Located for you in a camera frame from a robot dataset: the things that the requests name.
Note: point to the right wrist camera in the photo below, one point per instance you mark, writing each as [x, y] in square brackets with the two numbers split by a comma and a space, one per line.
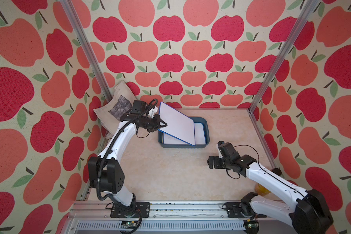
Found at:
[225, 149]

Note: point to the beige printed canvas bag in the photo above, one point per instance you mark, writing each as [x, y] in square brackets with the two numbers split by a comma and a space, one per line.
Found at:
[110, 114]

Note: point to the amber bottle black cap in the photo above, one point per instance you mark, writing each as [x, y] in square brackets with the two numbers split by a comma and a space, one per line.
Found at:
[277, 171]

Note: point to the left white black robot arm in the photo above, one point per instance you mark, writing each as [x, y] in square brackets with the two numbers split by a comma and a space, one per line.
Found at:
[105, 172]

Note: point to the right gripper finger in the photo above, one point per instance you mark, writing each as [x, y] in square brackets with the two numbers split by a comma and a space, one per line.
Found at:
[211, 159]
[211, 165]

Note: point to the right aluminium frame post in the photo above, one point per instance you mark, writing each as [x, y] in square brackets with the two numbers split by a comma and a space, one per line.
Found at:
[299, 24]

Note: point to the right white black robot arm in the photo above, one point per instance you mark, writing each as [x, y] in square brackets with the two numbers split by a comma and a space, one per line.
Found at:
[304, 210]

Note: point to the aluminium frame post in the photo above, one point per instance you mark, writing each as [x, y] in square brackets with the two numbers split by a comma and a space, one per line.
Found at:
[87, 48]
[299, 24]

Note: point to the left aluminium frame post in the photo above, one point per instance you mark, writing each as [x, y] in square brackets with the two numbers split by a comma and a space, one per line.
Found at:
[87, 48]

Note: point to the blue-framed whiteboard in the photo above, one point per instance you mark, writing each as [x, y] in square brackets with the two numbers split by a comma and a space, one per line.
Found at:
[199, 137]
[178, 126]

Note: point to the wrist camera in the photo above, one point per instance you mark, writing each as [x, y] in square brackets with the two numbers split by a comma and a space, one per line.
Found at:
[138, 107]
[225, 149]

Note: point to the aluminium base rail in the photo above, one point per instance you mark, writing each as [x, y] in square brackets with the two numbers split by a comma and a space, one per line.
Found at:
[167, 217]

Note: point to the teal plastic storage box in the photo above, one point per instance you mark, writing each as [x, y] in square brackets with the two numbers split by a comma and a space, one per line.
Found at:
[196, 120]

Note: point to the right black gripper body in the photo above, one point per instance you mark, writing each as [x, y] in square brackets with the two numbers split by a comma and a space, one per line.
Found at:
[222, 164]

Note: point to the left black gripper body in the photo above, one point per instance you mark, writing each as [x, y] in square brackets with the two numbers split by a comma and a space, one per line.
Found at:
[151, 123]

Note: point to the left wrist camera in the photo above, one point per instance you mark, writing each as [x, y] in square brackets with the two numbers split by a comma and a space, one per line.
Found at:
[138, 107]

